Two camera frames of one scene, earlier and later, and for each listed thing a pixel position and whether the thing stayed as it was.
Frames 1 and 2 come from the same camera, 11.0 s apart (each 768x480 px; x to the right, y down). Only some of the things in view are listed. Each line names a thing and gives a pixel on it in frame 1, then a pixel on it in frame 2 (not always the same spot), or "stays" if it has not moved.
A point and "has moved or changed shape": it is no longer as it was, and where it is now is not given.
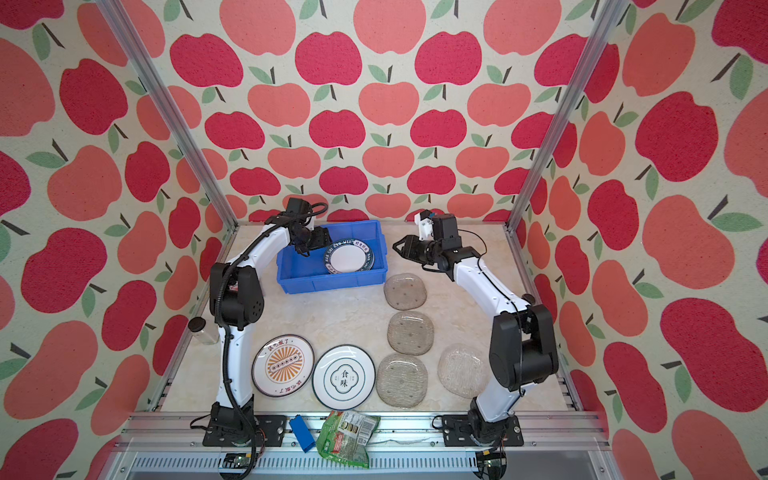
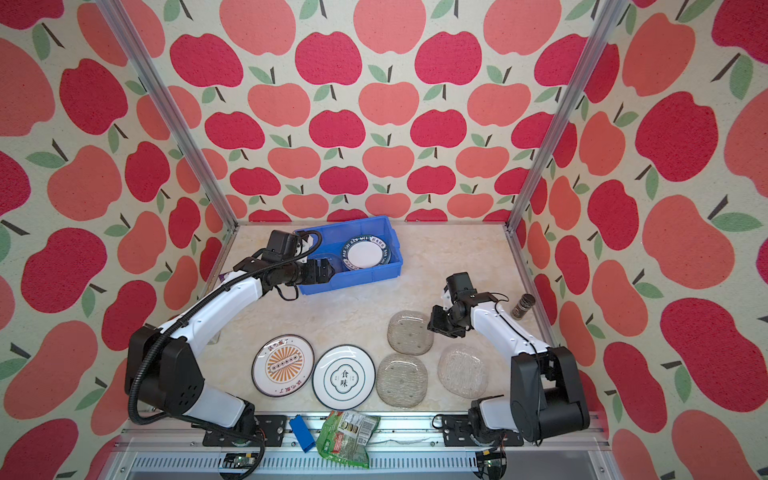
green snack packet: [345, 436] stays
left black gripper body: [312, 240] -> [300, 272]
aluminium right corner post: [602, 29] stays
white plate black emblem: [344, 377] stays
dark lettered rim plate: [349, 255] has moved or changed shape
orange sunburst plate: [282, 365] stays
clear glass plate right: [464, 370] stays
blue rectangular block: [302, 433] stays
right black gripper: [409, 246] -> [434, 324]
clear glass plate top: [404, 291] -> [334, 261]
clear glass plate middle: [410, 333] stays
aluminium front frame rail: [169, 446] stays
